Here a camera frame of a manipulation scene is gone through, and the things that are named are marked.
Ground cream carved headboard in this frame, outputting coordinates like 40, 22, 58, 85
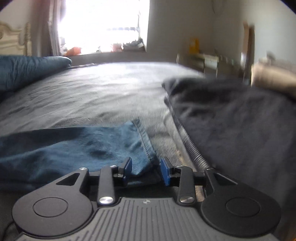
0, 21, 32, 57

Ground blue denim jeans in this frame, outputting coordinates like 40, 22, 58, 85
0, 117, 161, 193

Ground yellow box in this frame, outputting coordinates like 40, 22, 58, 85
190, 38, 200, 54

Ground blue duvet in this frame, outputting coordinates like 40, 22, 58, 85
0, 55, 73, 98

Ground beige folded garment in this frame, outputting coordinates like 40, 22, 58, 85
251, 58, 296, 99

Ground tall cardboard box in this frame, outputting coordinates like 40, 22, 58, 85
242, 21, 255, 84

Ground bright window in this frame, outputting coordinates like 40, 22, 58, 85
57, 0, 151, 54

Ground orange soft object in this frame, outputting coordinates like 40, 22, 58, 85
63, 47, 82, 56

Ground dark crumpled cloth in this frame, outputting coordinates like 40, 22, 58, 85
124, 39, 145, 50

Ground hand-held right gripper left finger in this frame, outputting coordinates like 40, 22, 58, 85
55, 157, 133, 207

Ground stack of folded clothes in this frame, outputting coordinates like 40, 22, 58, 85
161, 76, 296, 232

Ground small wooden desk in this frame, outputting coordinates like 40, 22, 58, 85
177, 53, 220, 76

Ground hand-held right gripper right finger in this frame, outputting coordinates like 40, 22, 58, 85
159, 157, 239, 205

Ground grey curtain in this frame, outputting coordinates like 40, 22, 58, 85
46, 0, 62, 56

